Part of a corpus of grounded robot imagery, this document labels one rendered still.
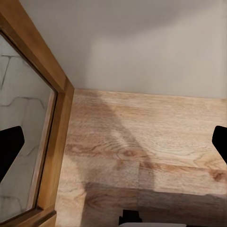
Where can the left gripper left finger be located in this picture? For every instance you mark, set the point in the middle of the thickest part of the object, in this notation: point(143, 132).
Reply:
point(11, 142)

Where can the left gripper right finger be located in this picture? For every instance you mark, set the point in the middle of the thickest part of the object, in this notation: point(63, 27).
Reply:
point(219, 140)

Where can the door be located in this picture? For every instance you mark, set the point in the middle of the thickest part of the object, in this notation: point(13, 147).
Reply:
point(36, 95)

